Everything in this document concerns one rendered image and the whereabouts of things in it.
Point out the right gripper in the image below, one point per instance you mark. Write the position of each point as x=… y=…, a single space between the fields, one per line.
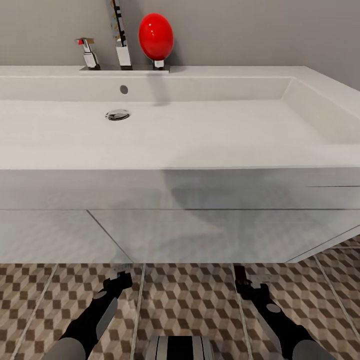
x=248 y=292

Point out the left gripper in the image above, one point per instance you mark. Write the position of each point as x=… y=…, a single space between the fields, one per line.
x=124 y=281

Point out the robot trunk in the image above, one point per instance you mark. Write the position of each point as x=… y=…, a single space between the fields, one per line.
x=180 y=348

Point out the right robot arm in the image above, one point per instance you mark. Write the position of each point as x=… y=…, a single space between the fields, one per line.
x=293 y=341

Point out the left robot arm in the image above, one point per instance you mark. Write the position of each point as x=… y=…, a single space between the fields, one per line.
x=85 y=332

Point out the furniture sink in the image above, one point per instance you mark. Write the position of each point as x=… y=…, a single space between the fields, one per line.
x=195 y=164

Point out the mousetrap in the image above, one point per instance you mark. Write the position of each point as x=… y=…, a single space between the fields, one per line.
x=240 y=275

